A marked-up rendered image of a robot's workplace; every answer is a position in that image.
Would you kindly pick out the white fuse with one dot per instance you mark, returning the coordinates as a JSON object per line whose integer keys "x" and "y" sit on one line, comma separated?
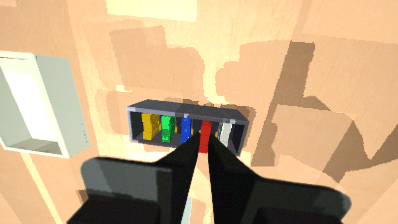
{"x": 223, "y": 132}

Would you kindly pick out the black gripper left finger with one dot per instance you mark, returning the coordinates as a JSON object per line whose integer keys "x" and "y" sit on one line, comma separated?
{"x": 165, "y": 182}

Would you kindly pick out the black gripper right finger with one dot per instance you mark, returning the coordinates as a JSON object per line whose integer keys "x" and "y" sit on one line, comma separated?
{"x": 237, "y": 191}

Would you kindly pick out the red fuse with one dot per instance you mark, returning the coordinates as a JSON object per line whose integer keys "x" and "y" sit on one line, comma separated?
{"x": 204, "y": 139}

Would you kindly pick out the blue fuse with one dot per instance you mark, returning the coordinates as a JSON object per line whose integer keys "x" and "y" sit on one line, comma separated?
{"x": 186, "y": 129}

